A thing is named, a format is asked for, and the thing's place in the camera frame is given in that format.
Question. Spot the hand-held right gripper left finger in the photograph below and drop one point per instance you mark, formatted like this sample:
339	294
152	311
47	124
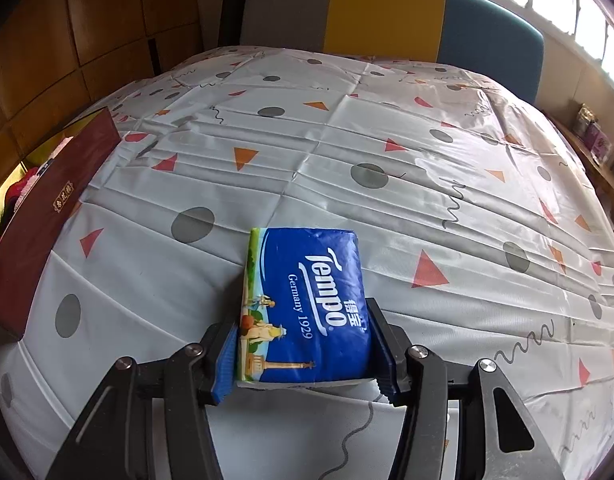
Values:
224	370

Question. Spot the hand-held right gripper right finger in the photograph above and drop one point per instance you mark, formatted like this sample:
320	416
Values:
384	360

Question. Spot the blue tissue pack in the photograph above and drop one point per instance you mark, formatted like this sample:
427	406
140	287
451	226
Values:
302	300

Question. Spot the dark red gold-lined box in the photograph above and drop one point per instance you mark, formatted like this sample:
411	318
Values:
47	220

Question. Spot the red fuzzy sock beige cuff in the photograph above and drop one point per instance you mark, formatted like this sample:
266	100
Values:
19	194

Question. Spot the pink towel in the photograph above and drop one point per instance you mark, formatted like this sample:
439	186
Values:
39	172

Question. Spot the wooden bedside table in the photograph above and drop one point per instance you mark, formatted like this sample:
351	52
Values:
602	175

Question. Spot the purple small box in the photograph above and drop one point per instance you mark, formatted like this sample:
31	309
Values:
599	142

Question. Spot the pale small box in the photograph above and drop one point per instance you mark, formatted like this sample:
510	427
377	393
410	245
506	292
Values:
582	122

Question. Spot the grey yellow blue headboard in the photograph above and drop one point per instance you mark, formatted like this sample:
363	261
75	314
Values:
387	15

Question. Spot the black rolled mat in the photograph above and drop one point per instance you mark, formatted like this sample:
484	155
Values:
232	5

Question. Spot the wooden wardrobe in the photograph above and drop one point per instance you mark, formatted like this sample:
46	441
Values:
87	20

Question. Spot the window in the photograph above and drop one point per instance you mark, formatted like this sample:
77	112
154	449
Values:
562	5

